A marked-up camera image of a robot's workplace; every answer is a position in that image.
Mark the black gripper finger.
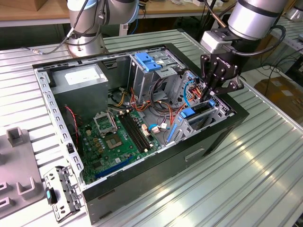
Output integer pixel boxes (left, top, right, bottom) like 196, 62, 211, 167
209, 76, 245, 96
200, 54, 214, 103

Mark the orange red power wire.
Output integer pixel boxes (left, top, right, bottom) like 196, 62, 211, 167
187, 82, 208, 101

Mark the blue data wire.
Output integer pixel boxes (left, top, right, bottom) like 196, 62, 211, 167
183, 72, 198, 108

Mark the hard disk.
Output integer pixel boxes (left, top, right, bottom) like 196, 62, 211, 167
166, 98, 217, 144

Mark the grey metal disk bay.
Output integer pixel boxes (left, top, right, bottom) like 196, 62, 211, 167
164, 100, 235, 147

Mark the large cardboard box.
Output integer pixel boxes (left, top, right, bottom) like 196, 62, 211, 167
254, 76, 303, 119

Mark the grey metal drive cage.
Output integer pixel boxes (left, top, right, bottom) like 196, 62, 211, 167
129, 48, 187, 104

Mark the wooden desk with white legs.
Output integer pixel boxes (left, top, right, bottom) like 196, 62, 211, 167
0, 0, 237, 45

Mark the black RAM slot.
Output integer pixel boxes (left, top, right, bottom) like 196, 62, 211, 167
125, 112, 150, 149
122, 113, 148, 151
127, 111, 153, 148
119, 113, 145, 153

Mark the green motherboard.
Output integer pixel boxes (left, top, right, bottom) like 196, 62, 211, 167
78, 110, 164, 185

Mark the metal socket cover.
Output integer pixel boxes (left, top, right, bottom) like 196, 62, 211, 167
93, 111, 119, 138

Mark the black open PC case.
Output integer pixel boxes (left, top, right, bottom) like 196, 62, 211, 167
32, 42, 250, 225

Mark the grey power supply unit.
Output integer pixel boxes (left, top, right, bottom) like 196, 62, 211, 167
48, 63, 109, 119

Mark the blue expansion slot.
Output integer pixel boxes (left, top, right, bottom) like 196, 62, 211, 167
94, 156, 134, 180

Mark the black latch with teal mark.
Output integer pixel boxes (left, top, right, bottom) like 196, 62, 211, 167
46, 187, 59, 205

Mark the grey parts rack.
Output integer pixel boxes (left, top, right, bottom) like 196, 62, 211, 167
0, 127, 45, 220

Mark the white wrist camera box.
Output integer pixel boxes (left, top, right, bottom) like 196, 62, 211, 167
200, 30, 229, 54

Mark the blue plastic drive bracket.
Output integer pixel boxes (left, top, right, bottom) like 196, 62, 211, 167
134, 52, 162, 73

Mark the thick black camera cable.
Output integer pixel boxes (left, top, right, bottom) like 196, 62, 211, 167
234, 25, 287, 57

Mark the orange yellow wire bundle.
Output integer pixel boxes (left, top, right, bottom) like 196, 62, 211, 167
107, 87, 184, 123

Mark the red black fan wire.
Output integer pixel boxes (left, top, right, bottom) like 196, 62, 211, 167
64, 105, 80, 142

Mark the black cable with metal plug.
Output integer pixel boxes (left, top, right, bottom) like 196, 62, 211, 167
21, 0, 107, 55

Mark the metal slot bracket plate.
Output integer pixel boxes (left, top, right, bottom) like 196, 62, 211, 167
44, 165, 85, 223

